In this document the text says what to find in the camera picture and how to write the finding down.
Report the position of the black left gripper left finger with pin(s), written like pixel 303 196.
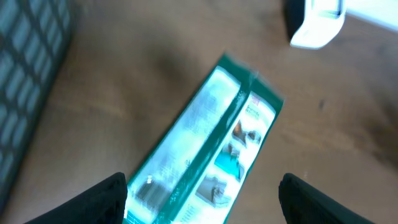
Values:
pixel 102 203

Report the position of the white barcode scanner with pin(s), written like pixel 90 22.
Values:
pixel 311 24

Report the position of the green white 3M box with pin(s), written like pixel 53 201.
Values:
pixel 196 171

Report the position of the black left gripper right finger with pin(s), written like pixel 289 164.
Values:
pixel 302 204

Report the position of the grey plastic mesh basket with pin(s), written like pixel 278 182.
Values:
pixel 35 35

